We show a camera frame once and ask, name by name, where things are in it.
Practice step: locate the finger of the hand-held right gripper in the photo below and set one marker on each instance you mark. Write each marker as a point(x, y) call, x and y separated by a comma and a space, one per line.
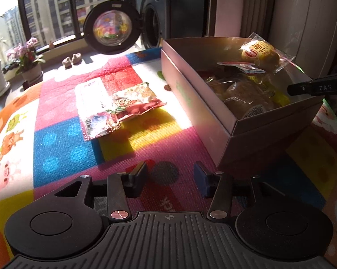
point(319, 87)

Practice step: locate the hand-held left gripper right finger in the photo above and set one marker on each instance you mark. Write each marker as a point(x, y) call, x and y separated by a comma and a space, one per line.
point(203, 180)

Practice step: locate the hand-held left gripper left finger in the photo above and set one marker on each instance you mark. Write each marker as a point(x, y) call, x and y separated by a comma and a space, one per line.
point(139, 179)

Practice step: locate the yellow bread packet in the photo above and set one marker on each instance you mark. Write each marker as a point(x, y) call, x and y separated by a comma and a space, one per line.
point(259, 53)

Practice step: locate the large brown bread packet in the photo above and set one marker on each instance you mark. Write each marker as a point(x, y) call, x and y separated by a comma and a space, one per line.
point(249, 101)

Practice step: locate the cardboard box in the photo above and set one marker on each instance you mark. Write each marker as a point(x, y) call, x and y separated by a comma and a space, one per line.
point(199, 103)

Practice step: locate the red cartoon snack packet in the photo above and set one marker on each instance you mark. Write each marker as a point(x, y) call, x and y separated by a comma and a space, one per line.
point(137, 101)

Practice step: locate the white blue label packet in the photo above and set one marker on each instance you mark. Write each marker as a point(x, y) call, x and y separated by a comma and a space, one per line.
point(241, 65)

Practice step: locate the white red snack packet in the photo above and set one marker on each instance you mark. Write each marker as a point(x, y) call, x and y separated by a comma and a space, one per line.
point(92, 103)

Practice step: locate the small brown bread packet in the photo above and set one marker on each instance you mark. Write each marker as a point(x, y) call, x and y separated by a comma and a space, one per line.
point(217, 86)

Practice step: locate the white standing air conditioner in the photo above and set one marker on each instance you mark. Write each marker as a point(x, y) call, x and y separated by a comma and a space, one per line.
point(311, 19)

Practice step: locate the colourful cartoon play mat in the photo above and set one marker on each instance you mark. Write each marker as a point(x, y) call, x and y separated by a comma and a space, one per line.
point(73, 145)

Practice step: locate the beige curtain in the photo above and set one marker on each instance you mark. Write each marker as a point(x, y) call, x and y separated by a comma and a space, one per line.
point(241, 5)

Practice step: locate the pink orchid in pot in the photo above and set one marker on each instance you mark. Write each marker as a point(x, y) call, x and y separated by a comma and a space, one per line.
point(31, 71)

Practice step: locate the round washing machine door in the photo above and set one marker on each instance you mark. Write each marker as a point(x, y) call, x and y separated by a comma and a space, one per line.
point(112, 26)

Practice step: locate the dark washing machine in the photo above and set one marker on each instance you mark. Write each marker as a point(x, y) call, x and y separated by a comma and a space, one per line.
point(182, 8)

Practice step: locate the small pink figurine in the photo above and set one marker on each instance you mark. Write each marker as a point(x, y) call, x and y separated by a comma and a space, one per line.
point(51, 44)

